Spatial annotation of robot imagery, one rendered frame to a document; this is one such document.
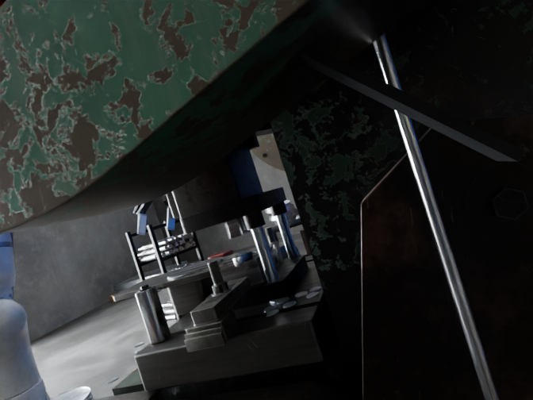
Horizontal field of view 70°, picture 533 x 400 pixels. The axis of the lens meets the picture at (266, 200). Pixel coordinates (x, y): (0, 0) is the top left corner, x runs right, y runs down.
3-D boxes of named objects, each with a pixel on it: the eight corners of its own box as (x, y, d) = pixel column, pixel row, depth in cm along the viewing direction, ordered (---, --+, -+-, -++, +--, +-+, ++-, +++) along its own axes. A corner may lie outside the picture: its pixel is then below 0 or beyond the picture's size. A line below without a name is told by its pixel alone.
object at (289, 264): (207, 316, 69) (202, 300, 69) (244, 282, 89) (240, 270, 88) (288, 298, 65) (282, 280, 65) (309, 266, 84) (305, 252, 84)
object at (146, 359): (143, 392, 60) (132, 356, 60) (243, 295, 103) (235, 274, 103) (325, 363, 51) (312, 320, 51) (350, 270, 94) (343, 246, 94)
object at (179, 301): (129, 356, 79) (109, 294, 79) (165, 328, 93) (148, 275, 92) (235, 335, 72) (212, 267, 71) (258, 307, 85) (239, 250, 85)
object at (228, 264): (220, 293, 71) (212, 270, 71) (247, 271, 85) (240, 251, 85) (263, 282, 68) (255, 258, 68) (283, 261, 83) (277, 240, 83)
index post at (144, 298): (149, 345, 63) (131, 290, 63) (159, 337, 66) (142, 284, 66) (162, 342, 62) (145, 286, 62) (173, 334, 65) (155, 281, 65)
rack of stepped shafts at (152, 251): (189, 340, 296) (151, 223, 295) (155, 340, 324) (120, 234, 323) (225, 315, 330) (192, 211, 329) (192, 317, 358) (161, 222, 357)
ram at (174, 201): (160, 225, 73) (113, 78, 73) (196, 214, 88) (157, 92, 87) (239, 199, 68) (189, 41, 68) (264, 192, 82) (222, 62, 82)
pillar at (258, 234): (266, 284, 66) (241, 207, 66) (270, 280, 68) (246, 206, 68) (278, 281, 66) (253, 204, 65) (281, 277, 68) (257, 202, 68)
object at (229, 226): (227, 240, 75) (221, 222, 75) (236, 235, 80) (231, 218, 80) (242, 236, 74) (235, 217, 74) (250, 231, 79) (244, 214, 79)
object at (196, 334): (187, 352, 54) (165, 282, 53) (231, 308, 70) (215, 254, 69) (224, 345, 52) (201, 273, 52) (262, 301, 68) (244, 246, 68)
